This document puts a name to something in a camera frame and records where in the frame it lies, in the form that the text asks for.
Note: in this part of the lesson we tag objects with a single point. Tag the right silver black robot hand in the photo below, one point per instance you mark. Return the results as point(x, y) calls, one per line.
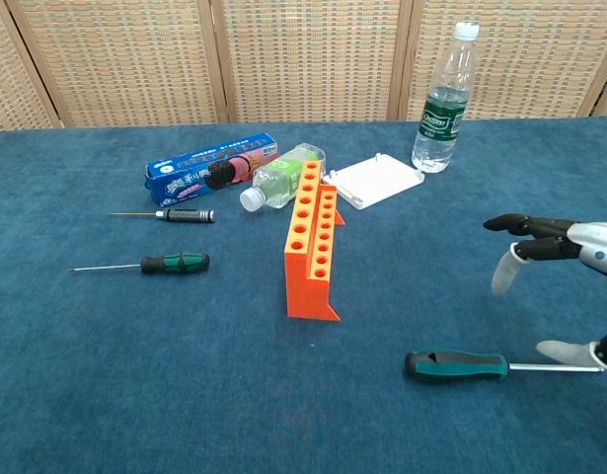
point(594, 244)

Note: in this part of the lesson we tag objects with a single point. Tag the teal black large screwdriver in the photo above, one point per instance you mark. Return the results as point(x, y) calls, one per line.
point(456, 365)

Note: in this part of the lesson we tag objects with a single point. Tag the orange test tube rack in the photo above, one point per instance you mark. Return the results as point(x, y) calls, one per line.
point(305, 281)

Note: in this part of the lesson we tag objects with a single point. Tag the black precision screwdriver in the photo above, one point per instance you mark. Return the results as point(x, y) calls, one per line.
point(187, 215)

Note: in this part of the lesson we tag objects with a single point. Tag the green black small screwdriver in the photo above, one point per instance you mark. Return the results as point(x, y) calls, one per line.
point(179, 262)

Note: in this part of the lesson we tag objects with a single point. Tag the tall clear water bottle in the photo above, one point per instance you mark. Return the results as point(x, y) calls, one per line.
point(441, 123)

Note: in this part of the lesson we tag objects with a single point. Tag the small bottle green label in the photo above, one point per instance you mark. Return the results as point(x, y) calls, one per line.
point(278, 182)

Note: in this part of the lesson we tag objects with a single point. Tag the blue cookie box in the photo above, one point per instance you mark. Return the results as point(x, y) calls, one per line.
point(194, 175)

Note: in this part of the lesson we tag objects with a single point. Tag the blue carpet table mat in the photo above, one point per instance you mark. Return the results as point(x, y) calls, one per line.
point(135, 370)

